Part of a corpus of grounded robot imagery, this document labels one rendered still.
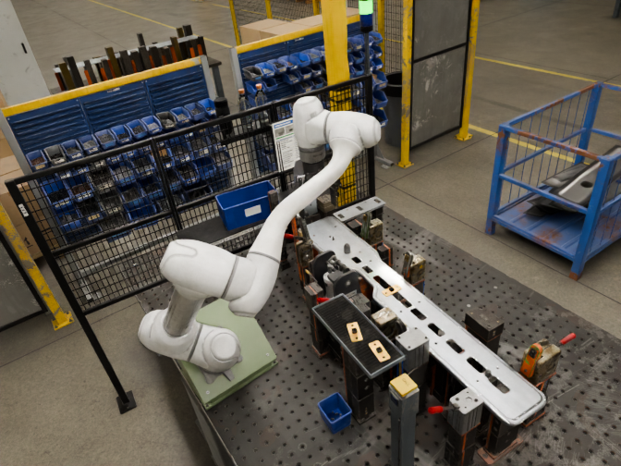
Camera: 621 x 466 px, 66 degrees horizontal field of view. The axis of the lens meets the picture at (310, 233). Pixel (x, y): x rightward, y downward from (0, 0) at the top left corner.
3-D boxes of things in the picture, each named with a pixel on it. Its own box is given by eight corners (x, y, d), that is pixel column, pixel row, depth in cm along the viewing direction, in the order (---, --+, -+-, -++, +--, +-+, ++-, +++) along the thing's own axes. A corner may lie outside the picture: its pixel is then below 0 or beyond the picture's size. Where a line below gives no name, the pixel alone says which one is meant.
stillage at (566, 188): (572, 182, 441) (597, 80, 387) (665, 217, 384) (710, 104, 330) (484, 232, 393) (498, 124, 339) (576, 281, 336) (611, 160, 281)
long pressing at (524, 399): (556, 397, 155) (557, 394, 154) (507, 432, 147) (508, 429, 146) (332, 215, 257) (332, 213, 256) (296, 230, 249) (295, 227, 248)
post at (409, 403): (417, 467, 170) (421, 390, 145) (400, 478, 167) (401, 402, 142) (404, 450, 175) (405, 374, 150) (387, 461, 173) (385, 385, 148)
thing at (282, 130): (312, 162, 276) (307, 111, 258) (278, 174, 268) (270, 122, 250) (310, 161, 278) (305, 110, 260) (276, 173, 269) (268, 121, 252)
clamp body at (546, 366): (551, 413, 182) (570, 349, 161) (523, 433, 176) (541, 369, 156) (528, 394, 189) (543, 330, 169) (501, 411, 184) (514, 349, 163)
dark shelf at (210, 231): (340, 196, 269) (339, 191, 268) (188, 256, 237) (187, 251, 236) (320, 182, 286) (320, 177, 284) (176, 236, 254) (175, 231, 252)
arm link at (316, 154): (329, 143, 158) (331, 159, 162) (315, 135, 165) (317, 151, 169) (306, 152, 155) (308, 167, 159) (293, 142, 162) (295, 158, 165)
